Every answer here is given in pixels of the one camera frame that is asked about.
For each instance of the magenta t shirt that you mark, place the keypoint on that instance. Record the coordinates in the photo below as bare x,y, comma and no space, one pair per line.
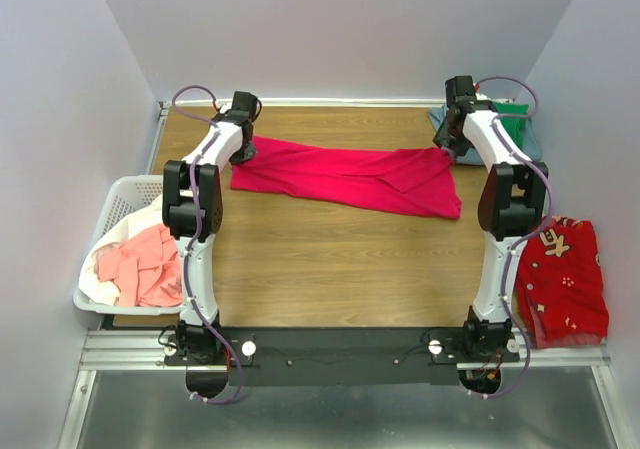
412,182

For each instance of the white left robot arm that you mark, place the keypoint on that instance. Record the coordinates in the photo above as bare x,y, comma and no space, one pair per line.
192,211

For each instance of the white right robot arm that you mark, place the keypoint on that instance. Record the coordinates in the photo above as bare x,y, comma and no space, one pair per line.
510,209

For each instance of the green folded t shirt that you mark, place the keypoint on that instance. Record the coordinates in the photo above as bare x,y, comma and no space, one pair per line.
512,120

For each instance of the grey blue folded t shirt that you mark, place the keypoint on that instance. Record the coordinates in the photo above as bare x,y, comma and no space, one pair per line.
531,147

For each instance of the white cream garment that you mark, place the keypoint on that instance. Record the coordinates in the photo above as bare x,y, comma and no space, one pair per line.
117,239

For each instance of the white laundry basket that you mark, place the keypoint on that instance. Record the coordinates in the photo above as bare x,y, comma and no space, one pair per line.
126,196

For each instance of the peach pink garment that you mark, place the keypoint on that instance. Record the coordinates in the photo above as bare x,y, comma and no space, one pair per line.
142,272

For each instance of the red patterned folded t shirt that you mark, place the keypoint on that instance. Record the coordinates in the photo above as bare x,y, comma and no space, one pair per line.
559,286

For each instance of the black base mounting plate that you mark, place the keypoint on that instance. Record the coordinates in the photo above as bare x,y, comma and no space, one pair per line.
329,357

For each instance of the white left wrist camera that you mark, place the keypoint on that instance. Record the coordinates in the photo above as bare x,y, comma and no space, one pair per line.
221,106

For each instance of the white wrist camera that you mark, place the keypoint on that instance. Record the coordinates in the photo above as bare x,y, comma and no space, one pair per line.
482,96
221,106

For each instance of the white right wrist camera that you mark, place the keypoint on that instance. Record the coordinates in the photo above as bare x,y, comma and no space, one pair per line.
482,96

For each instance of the aluminium frame rail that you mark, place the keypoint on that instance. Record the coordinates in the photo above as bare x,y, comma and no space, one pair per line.
127,396

